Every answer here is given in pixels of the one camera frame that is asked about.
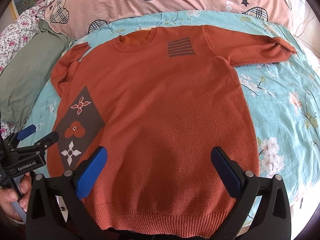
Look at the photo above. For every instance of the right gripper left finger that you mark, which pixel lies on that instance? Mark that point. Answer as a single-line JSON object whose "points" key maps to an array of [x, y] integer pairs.
{"points": [[44, 218]]}

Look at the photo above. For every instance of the orange knit sweater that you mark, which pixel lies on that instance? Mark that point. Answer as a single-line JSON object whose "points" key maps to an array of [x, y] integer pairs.
{"points": [[159, 100]]}

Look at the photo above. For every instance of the green pillow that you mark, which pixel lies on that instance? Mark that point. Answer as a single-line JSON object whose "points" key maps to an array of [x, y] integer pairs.
{"points": [[26, 74]]}

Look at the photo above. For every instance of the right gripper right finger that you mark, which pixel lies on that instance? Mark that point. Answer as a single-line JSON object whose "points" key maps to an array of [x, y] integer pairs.
{"points": [[272, 219]]}

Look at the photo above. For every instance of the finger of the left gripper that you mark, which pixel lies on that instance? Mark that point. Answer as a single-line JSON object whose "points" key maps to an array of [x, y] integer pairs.
{"points": [[40, 146], [14, 138]]}

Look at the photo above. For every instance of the pink plaid-heart duvet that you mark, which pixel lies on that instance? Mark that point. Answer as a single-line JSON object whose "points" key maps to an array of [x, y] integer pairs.
{"points": [[76, 18]]}

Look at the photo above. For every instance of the person's left hand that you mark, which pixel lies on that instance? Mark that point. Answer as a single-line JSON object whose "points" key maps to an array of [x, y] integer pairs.
{"points": [[8, 196]]}

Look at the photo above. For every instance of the white floral pillow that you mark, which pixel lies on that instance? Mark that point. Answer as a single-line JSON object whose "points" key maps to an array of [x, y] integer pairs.
{"points": [[14, 37]]}

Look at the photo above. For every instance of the turquoise floral bed sheet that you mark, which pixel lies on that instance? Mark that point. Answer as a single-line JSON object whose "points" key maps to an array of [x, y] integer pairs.
{"points": [[283, 100]]}

